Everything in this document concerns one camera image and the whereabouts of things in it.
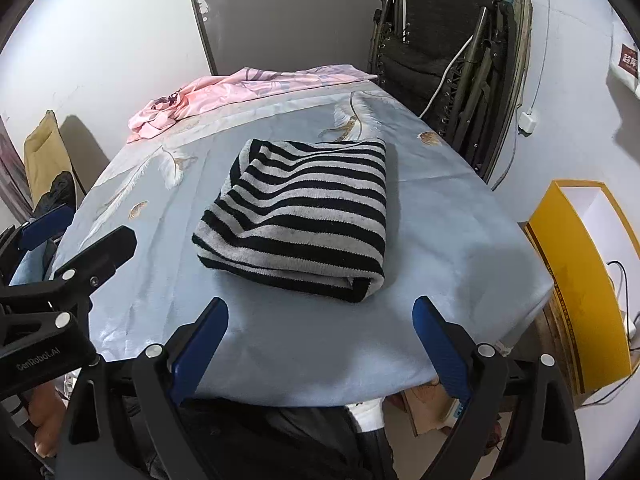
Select black white striped sweater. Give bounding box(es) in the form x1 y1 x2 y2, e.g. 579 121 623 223
192 138 387 304

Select black clothing pile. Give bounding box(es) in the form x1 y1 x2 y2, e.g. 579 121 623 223
34 171 76 218

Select left hand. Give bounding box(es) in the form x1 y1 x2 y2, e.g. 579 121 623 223
28 382 66 458

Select tan folded board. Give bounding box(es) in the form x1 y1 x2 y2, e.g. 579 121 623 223
23 110 85 208

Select yellow cardboard box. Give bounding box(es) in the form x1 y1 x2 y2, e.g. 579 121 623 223
524 180 639 404

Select pink floral cloth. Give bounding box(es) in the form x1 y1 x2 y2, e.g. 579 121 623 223
127 64 375 144

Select light blue feather bedsheet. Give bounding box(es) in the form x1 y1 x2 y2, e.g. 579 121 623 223
50 82 552 406

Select black folding chair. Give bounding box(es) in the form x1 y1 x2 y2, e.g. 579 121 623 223
368 0 533 181

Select white wall plug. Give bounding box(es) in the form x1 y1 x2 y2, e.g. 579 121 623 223
518 110 538 136

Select white cable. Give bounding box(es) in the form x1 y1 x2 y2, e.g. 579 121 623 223
418 34 475 120

